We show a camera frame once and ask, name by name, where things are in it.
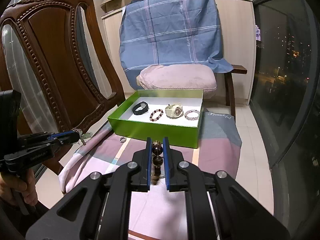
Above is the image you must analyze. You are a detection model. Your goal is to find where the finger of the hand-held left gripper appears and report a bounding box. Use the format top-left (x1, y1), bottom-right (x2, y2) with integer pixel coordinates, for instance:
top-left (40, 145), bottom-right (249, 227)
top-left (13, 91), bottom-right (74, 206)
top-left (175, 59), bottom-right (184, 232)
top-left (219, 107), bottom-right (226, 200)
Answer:
top-left (50, 137), bottom-right (81, 153)
top-left (46, 131), bottom-right (81, 142)

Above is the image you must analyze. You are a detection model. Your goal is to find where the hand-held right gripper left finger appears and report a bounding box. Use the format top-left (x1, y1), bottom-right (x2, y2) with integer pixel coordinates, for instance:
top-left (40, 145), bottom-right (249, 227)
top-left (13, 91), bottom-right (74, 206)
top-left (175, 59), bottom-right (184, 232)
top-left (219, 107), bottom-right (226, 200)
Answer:
top-left (25, 137), bottom-right (153, 240)

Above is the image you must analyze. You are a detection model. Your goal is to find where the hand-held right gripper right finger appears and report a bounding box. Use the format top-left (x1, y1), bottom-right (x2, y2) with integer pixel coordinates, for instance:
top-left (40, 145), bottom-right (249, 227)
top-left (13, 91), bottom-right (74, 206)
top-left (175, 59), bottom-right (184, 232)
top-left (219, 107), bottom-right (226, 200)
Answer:
top-left (162, 137), bottom-right (291, 240)

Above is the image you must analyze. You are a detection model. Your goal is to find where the large brown bead bracelet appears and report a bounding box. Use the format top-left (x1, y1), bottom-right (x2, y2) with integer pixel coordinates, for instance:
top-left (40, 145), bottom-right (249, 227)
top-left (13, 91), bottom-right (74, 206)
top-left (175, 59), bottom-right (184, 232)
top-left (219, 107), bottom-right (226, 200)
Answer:
top-left (150, 140), bottom-right (164, 187)

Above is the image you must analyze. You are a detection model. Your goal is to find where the pale jade pendant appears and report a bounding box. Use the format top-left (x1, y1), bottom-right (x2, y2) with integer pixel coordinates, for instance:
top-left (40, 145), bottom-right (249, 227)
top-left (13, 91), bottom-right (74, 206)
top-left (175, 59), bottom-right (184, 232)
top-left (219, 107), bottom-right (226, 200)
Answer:
top-left (76, 129), bottom-right (94, 146)

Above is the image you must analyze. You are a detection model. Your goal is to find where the green cardboard box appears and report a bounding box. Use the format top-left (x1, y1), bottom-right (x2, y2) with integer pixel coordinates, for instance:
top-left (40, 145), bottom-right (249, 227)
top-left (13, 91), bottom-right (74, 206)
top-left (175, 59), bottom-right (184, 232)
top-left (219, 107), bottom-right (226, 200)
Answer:
top-left (107, 89), bottom-right (204, 149)

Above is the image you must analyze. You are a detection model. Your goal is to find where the red and white bead bracelet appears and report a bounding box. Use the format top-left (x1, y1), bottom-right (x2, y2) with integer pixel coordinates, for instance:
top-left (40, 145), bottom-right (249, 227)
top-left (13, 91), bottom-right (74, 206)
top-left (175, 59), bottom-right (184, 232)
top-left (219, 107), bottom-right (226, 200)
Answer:
top-left (149, 109), bottom-right (164, 122)

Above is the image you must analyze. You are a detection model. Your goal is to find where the black smart band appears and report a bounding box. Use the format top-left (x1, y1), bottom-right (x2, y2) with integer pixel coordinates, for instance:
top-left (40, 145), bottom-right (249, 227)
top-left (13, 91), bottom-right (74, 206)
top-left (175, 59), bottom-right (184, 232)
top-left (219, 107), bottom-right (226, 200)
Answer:
top-left (132, 101), bottom-right (150, 116)

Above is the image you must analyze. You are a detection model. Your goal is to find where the pink bead bracelet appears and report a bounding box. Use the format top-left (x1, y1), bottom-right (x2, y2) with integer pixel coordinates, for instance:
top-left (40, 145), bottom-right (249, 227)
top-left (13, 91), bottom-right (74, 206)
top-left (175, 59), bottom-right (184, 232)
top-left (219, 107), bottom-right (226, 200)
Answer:
top-left (184, 109), bottom-right (200, 120)

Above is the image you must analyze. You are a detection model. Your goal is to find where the cream wrist watch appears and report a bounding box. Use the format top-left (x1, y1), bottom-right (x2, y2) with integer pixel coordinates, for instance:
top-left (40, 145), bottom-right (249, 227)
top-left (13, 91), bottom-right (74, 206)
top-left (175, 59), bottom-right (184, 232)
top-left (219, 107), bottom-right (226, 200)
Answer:
top-left (165, 102), bottom-right (185, 119)

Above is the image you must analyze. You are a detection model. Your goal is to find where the person's left hand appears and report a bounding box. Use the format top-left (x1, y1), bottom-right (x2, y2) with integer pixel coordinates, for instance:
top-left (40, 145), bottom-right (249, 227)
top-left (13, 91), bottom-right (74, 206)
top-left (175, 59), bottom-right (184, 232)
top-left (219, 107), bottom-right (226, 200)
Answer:
top-left (0, 169), bottom-right (38, 208)

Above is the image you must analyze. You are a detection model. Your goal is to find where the pink plaid table cloth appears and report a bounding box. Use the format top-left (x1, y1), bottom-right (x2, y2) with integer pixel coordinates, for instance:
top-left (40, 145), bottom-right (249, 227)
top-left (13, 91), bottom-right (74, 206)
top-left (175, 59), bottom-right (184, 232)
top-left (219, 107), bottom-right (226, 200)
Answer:
top-left (58, 111), bottom-right (242, 238)

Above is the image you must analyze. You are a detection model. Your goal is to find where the pink cushion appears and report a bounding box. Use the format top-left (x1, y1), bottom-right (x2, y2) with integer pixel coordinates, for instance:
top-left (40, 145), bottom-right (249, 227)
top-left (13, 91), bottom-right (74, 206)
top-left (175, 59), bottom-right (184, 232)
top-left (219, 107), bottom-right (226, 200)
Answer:
top-left (137, 64), bottom-right (217, 99)

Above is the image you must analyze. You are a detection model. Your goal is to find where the carved wooden chair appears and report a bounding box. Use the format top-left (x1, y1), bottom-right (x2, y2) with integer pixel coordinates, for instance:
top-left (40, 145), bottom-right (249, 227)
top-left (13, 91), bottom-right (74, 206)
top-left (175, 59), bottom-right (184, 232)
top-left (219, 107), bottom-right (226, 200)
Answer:
top-left (0, 0), bottom-right (125, 178)

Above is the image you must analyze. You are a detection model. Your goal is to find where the dark wooden armchair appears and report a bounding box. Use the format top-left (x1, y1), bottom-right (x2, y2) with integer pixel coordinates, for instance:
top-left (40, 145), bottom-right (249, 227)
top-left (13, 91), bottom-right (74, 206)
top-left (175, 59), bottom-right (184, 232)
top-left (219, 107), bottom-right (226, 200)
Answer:
top-left (224, 64), bottom-right (248, 120)

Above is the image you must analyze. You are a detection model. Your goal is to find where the blue plaid cloth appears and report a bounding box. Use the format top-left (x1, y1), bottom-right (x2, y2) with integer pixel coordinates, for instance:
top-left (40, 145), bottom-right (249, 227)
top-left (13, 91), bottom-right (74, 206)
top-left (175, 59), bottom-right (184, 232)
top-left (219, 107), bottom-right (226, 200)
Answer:
top-left (119, 0), bottom-right (233, 85)

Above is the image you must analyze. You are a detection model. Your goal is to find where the dark glass window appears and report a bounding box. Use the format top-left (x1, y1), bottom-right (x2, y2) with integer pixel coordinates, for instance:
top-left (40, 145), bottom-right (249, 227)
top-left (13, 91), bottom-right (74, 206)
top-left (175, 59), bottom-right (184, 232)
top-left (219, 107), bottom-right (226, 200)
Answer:
top-left (250, 0), bottom-right (320, 240)

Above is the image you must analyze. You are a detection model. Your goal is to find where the open brown cardboard box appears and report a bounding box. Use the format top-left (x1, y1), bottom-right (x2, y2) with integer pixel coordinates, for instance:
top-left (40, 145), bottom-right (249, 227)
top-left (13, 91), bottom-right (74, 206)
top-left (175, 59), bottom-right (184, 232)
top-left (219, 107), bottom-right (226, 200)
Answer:
top-left (101, 0), bottom-right (124, 14)

